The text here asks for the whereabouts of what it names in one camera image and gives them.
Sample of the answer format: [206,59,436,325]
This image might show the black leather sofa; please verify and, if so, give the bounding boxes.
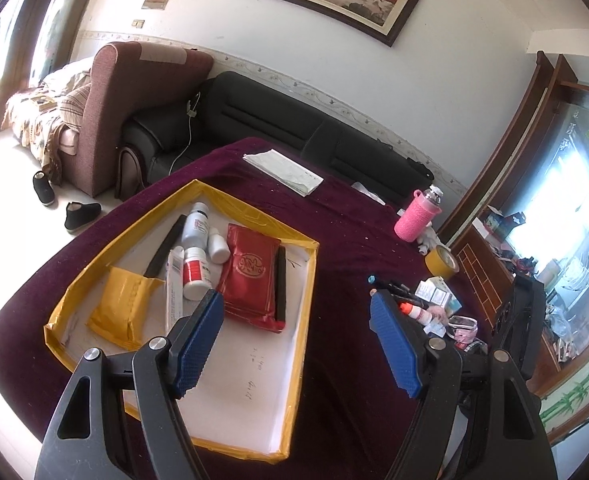
[119,70,435,207]

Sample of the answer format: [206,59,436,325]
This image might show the yellow taped cardboard tray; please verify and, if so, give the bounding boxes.
[43,179,321,464]

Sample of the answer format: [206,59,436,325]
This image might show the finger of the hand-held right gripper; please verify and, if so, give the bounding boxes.
[494,275,548,382]

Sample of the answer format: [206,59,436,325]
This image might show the patterned blanket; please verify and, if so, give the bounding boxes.
[1,57,96,172]

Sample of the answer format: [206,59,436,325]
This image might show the white medicine box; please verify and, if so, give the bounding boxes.
[414,280,442,302]

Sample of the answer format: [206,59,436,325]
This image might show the brown fabric armchair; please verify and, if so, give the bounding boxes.
[56,41,214,199]

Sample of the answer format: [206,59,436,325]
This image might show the pink knitted bottle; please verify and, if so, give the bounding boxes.
[393,185,445,242]

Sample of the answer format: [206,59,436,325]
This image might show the black marker red ends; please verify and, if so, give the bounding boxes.
[143,214,188,279]

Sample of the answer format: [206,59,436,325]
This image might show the black cloth shoe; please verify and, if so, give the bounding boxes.
[64,201,103,234]
[31,170,57,207]

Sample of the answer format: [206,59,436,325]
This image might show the pink pouch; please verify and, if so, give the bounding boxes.
[445,314,481,347]

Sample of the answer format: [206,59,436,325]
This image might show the white box dark face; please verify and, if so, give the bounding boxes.
[427,276,456,306]

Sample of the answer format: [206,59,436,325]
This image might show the long white carton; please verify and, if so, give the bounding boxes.
[165,246,186,335]

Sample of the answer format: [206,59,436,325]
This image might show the white bottle red label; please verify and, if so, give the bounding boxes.
[182,247,214,302]

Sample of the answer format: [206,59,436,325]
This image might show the large white medicine bottle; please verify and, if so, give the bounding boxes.
[181,202,211,252]

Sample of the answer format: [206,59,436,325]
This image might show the yellow snack packet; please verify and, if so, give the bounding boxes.
[86,266,168,352]

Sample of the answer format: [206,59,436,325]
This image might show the small white dropper bottle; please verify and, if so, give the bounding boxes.
[207,227,230,264]

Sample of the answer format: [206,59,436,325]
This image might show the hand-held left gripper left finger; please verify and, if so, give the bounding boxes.
[34,289,225,480]

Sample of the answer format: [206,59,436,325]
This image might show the black marker blue end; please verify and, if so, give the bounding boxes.
[367,274,415,295]

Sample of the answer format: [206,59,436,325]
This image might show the white glue bottle orange cap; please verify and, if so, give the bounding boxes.
[398,301,434,327]

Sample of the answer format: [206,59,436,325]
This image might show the wooden cabinet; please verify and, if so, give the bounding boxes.
[435,50,589,447]

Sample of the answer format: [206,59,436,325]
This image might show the red foil packet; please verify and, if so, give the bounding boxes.
[216,223,286,333]

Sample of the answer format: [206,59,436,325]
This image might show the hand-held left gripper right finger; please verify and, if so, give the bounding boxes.
[369,292,560,480]

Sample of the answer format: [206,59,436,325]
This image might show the white crumpled tissue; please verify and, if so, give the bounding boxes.
[416,227,441,257]

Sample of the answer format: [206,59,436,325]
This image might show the white charger cable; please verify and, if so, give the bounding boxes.
[169,91,203,177]

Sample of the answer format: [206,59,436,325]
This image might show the brown tape roll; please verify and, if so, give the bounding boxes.
[423,245,459,279]

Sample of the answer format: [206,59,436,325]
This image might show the folded white papers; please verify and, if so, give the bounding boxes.
[242,148,324,197]

